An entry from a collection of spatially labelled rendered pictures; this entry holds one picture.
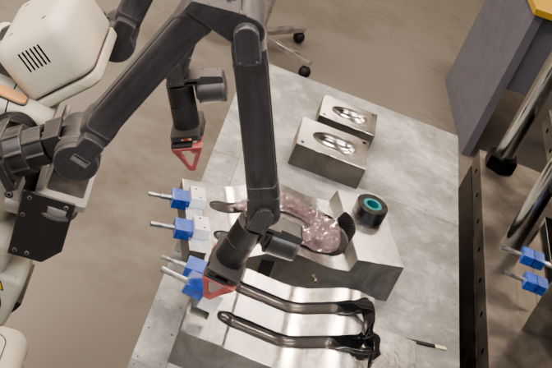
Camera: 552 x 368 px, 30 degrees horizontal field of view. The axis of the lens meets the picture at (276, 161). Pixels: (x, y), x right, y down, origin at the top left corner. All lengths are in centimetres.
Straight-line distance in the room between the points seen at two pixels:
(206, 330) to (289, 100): 117
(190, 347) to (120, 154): 202
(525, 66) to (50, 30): 326
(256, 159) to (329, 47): 364
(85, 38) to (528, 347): 134
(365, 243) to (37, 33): 97
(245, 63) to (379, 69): 378
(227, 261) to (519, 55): 299
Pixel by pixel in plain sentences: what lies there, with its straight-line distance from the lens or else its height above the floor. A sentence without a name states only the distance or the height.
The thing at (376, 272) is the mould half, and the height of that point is 88.
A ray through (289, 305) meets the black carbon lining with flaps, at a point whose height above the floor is 88.
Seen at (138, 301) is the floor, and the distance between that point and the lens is 340.
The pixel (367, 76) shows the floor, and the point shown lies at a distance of 524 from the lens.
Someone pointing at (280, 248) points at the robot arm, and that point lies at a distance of 190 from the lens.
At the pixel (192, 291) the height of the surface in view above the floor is 96.
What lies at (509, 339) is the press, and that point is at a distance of 260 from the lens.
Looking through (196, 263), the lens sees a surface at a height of 90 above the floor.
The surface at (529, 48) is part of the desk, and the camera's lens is 478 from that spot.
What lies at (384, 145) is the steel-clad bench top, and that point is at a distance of 305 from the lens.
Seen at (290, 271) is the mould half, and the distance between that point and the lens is 235.
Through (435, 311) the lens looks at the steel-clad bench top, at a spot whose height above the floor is 80.
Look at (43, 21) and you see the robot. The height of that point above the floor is 137.
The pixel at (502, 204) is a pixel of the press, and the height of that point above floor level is 78.
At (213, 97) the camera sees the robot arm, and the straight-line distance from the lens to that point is 218.
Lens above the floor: 226
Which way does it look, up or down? 32 degrees down
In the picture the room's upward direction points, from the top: 23 degrees clockwise
